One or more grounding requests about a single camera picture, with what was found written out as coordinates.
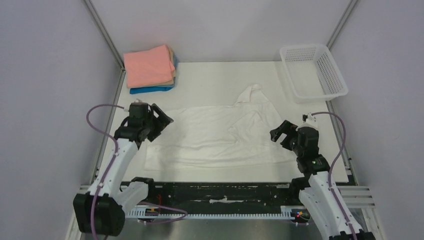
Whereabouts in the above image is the white t shirt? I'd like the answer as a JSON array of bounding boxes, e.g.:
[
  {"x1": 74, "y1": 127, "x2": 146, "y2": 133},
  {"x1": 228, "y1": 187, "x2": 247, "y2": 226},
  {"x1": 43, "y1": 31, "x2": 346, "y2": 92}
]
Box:
[{"x1": 144, "y1": 84, "x2": 295, "y2": 171}]

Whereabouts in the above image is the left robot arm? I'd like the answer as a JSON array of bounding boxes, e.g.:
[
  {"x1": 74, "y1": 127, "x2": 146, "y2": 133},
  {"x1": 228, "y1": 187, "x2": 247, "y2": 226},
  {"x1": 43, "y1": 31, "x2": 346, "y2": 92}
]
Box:
[{"x1": 73, "y1": 101, "x2": 173, "y2": 238}]

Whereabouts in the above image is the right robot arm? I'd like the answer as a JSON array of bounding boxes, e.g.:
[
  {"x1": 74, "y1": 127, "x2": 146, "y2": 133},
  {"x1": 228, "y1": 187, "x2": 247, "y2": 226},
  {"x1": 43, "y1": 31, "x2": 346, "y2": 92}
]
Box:
[{"x1": 270, "y1": 117, "x2": 375, "y2": 240}]

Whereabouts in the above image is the blue folded t shirt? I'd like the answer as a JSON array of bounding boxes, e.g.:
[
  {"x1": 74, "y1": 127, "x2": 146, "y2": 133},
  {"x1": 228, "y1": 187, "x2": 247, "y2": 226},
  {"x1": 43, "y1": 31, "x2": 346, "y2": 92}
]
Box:
[{"x1": 129, "y1": 76, "x2": 176, "y2": 95}]

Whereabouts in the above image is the pink folded t shirt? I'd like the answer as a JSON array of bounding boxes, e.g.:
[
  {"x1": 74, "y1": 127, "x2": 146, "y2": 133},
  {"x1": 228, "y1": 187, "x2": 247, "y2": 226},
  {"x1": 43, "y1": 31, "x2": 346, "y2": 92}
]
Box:
[{"x1": 123, "y1": 44, "x2": 176, "y2": 89}]

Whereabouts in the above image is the white plastic basket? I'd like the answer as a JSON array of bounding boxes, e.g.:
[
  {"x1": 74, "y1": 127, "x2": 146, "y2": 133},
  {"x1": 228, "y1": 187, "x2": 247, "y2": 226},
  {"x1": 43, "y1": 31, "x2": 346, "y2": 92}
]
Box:
[{"x1": 279, "y1": 44, "x2": 349, "y2": 104}]

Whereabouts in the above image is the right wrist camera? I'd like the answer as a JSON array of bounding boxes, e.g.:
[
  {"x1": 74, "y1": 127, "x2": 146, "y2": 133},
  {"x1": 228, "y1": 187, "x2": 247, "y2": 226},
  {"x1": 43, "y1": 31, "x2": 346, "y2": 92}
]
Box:
[{"x1": 300, "y1": 112, "x2": 318, "y2": 130}]

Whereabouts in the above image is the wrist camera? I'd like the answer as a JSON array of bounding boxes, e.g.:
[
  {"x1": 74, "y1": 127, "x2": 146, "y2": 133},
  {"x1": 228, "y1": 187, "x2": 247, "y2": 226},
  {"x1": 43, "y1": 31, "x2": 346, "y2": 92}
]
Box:
[
  {"x1": 300, "y1": 112, "x2": 318, "y2": 130},
  {"x1": 133, "y1": 98, "x2": 144, "y2": 104}
]

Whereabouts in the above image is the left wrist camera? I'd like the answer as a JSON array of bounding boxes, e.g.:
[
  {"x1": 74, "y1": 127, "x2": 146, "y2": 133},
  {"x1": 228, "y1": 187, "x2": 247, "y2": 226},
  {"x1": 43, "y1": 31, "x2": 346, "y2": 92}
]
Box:
[{"x1": 133, "y1": 98, "x2": 144, "y2": 104}]

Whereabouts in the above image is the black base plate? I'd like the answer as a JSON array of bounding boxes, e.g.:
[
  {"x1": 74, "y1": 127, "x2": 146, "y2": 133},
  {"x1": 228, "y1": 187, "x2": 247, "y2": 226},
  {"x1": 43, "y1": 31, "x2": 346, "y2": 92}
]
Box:
[{"x1": 145, "y1": 181, "x2": 304, "y2": 214}]

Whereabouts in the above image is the aluminium frame rail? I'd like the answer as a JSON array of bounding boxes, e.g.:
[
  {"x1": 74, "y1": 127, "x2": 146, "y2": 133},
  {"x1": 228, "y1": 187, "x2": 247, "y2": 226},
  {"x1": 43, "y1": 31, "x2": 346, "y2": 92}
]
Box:
[{"x1": 64, "y1": 183, "x2": 387, "y2": 240}]

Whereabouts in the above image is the white cable duct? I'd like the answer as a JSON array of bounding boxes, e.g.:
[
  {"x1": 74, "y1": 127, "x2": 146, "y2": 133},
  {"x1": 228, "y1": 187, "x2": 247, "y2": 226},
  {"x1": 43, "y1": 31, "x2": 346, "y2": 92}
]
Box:
[{"x1": 126, "y1": 206, "x2": 305, "y2": 221}]

